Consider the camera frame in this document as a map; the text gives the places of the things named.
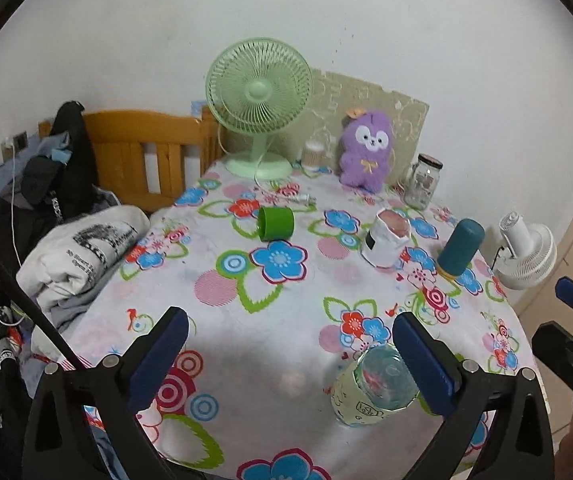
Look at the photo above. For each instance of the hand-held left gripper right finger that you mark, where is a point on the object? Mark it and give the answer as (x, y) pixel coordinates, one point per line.
(424, 370)

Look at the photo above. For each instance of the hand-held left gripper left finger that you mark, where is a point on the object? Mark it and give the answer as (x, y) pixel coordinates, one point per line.
(159, 355)

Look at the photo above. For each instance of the clear glass cup yellow print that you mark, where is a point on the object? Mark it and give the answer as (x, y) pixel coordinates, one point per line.
(361, 400)

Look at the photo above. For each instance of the teal cup with yellow base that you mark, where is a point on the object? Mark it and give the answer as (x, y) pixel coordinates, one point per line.
(458, 250)

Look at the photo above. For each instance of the green plastic cup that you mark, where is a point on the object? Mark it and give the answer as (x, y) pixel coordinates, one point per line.
(279, 222)

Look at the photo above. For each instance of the small white fan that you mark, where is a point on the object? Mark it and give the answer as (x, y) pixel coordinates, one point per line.
(526, 260)

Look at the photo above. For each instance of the white printed shirt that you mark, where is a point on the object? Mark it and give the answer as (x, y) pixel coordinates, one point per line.
(81, 260)

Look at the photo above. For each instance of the black pole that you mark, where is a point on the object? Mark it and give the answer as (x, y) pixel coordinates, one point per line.
(26, 305)

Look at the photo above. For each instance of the clear glass jar with lid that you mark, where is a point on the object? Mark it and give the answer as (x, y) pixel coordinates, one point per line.
(422, 185)

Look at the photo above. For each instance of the dark cloth pile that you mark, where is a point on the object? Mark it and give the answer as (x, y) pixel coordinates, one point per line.
(1, 230)

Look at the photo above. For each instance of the black garment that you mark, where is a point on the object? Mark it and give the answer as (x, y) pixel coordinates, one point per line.
(74, 160)

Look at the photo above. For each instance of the purple plush toy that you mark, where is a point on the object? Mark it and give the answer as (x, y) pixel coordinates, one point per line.
(366, 160)

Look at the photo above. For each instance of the wooden headboard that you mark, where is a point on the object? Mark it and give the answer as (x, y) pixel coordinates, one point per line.
(116, 130)

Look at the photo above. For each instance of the small cotton swab jar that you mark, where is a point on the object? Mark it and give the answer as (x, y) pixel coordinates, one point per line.
(313, 157)

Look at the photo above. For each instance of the green desk fan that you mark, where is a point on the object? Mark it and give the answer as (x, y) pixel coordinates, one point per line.
(259, 90)

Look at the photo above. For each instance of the beige patterned board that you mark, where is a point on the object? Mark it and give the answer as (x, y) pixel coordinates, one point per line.
(346, 92)

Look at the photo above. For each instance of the wall socket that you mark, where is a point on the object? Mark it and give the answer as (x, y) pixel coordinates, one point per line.
(16, 144)

